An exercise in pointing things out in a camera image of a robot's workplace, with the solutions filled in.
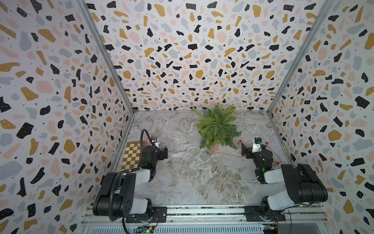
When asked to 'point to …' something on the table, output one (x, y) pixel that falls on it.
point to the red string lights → (239, 141)
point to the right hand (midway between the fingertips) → (251, 142)
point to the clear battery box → (205, 155)
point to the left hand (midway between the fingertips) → (159, 146)
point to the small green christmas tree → (216, 125)
